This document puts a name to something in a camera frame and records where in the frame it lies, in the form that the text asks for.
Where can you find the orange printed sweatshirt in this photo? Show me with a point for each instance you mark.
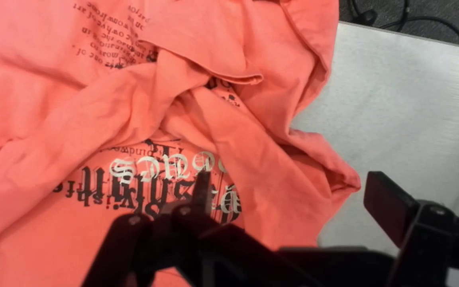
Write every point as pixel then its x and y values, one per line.
pixel 80 105

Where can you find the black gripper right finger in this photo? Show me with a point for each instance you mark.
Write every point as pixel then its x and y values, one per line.
pixel 431 239

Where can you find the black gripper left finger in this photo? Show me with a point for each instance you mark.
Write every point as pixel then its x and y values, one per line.
pixel 187 239

